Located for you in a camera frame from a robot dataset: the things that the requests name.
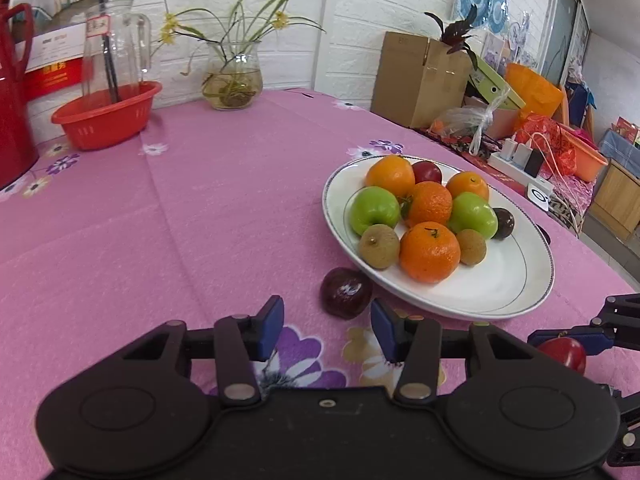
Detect small white square device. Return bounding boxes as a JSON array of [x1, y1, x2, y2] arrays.
[[526, 183, 551, 212]]

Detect middle textured orange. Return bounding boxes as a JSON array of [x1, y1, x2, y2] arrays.
[[400, 181, 452, 228]]

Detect red apple on plate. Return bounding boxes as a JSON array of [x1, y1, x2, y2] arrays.
[[412, 160, 442, 184]]

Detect wall calendar poster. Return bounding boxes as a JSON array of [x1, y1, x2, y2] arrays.
[[8, 0, 107, 101]]

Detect dark purple leaf plant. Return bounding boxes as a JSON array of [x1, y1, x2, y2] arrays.
[[424, 4, 478, 70]]

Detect pink floral tablecloth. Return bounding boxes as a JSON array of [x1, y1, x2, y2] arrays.
[[0, 86, 640, 480]]

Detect right orange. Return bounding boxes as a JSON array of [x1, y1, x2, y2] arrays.
[[446, 171, 489, 202]]

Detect front green apple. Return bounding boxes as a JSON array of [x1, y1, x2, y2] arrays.
[[447, 192, 498, 240]]

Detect white round plate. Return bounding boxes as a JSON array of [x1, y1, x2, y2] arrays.
[[322, 155, 555, 321]]

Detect green apple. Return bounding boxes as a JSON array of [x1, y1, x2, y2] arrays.
[[447, 192, 498, 240], [349, 186, 400, 236]]

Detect dark purple plum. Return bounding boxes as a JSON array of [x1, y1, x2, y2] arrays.
[[320, 268, 373, 320]]

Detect small yellow-brown pear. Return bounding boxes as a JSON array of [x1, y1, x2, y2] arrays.
[[457, 229, 487, 266]]

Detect glass vase with plant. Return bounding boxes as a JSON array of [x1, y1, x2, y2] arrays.
[[154, 0, 324, 110]]

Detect rear green apple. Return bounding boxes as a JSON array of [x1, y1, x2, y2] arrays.
[[349, 186, 400, 236]]

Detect red thermos jug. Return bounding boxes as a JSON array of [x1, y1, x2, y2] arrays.
[[0, 0, 38, 188]]

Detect rear orange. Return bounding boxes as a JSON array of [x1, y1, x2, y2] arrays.
[[364, 155, 416, 198]]

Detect front left orange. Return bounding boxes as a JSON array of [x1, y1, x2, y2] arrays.
[[399, 222, 460, 285]]

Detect clear plastic bag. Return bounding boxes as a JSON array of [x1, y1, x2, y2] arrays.
[[427, 84, 511, 156]]

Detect clear glass pitcher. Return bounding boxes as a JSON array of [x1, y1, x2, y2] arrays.
[[81, 0, 151, 110]]

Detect red plastic basket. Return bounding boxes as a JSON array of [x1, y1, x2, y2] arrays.
[[51, 81, 163, 151]]

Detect brown kiwi on plate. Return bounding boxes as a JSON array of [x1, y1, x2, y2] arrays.
[[358, 224, 400, 270]]

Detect red apple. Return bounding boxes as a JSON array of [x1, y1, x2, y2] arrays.
[[412, 160, 442, 184], [538, 337, 587, 375]]

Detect white power strip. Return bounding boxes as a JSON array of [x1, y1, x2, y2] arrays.
[[488, 138, 554, 195]]

